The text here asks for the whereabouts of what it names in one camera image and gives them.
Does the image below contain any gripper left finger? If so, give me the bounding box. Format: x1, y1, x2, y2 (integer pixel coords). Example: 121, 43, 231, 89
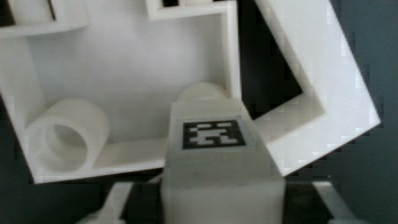
75, 181, 164, 224

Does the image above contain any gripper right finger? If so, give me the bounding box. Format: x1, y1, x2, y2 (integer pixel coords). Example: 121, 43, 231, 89
283, 180, 375, 224

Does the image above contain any white chair leg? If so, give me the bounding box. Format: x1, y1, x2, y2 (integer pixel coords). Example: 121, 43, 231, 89
162, 82, 284, 224

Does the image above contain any white chair seat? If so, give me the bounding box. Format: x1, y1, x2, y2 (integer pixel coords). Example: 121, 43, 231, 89
0, 0, 240, 183

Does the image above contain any white U-shaped boundary frame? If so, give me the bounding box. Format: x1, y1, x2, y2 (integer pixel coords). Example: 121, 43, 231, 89
254, 0, 380, 175

